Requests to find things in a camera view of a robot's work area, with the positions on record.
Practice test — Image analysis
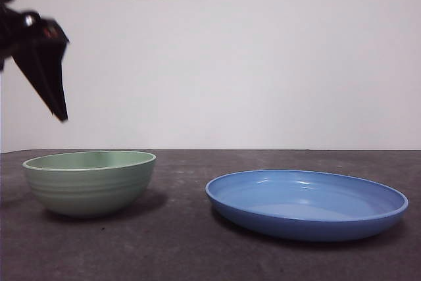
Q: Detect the blue round plate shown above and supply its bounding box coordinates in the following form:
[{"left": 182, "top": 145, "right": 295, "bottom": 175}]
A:
[{"left": 205, "top": 169, "right": 410, "bottom": 242}]

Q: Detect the green ribbed bowl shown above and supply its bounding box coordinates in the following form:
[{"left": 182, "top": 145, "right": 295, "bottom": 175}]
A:
[{"left": 22, "top": 150, "right": 157, "bottom": 219}]

